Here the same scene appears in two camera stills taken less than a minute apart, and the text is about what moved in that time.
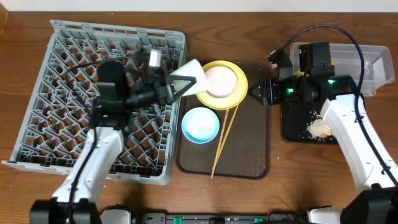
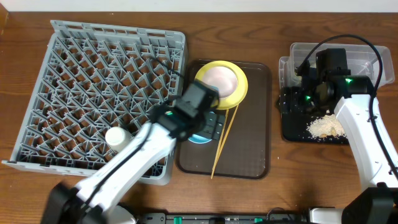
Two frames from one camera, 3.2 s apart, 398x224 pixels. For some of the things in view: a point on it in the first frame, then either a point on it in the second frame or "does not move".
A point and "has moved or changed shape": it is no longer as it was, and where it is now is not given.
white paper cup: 193,69 has moved or changed shape
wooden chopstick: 220,145 does not move
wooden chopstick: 224,142 does not move
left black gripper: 168,89 -> 216,126
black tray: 295,119 does not move
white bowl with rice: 221,81 does not move
